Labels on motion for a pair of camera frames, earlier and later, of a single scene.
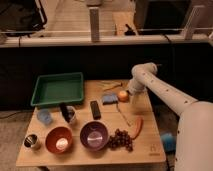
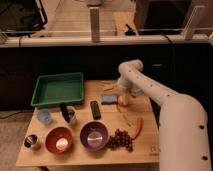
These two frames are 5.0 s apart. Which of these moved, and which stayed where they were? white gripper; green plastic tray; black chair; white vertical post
Moved: white gripper
Stayed: green plastic tray; black chair; white vertical post
